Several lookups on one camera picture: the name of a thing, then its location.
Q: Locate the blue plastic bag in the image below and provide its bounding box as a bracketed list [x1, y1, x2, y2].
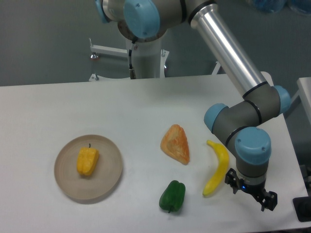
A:
[246, 0, 311, 17]

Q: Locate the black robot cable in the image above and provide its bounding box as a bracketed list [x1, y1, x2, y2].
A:
[127, 36, 139, 80]

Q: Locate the yellow toy bell pepper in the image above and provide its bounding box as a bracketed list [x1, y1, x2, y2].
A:
[76, 144, 99, 176]

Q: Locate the white side table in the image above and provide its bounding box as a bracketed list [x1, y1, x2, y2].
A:
[283, 77, 311, 122]

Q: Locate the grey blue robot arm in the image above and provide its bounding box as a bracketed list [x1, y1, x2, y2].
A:
[95, 0, 291, 210]

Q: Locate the orange toy pastry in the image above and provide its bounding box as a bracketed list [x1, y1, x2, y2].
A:
[160, 124, 190, 165]

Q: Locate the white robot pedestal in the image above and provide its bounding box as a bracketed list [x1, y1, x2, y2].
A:
[117, 19, 169, 80]

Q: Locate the white left stand leg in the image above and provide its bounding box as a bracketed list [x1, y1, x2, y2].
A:
[88, 38, 128, 82]

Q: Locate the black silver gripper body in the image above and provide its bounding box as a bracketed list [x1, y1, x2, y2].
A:
[235, 171, 267, 197]

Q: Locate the white stand leg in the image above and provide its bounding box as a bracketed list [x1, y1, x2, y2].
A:
[211, 61, 225, 75]
[88, 38, 128, 82]

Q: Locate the white right stand leg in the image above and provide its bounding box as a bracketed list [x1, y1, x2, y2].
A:
[211, 61, 225, 75]

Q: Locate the round beige plate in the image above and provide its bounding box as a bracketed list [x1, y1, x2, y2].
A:
[54, 135, 123, 204]

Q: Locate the green toy bell pepper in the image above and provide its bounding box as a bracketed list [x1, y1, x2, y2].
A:
[159, 180, 186, 213]

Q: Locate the black device at edge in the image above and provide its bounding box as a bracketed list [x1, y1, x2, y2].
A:
[293, 197, 311, 222]

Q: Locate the yellow toy banana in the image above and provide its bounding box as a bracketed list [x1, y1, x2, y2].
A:
[202, 140, 229, 197]

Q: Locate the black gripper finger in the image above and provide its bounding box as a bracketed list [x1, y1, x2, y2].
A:
[225, 168, 239, 194]
[255, 190, 277, 212]

